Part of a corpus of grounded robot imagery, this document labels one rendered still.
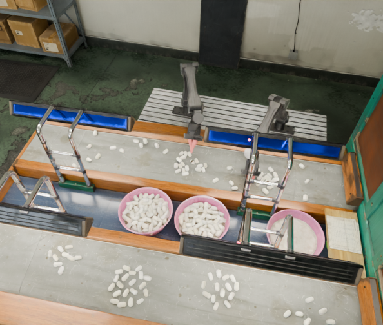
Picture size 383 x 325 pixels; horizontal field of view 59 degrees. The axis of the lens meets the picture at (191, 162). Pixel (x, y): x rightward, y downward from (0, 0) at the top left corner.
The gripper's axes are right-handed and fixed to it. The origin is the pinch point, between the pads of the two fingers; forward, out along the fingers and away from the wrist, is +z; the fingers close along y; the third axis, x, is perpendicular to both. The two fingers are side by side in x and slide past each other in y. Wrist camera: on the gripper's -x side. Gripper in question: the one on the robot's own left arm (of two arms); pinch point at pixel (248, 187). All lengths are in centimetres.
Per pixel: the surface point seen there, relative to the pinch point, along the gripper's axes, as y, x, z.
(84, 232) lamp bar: -60, -59, 21
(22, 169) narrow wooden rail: -122, -5, 8
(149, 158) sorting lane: -56, 9, -7
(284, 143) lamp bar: 11.5, -23.1, -23.4
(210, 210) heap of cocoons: -17.5, -9.4, 13.4
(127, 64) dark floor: -138, 187, -104
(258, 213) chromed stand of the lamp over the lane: 6.6, -4.1, 11.7
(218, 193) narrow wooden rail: -15.0, -5.1, 5.0
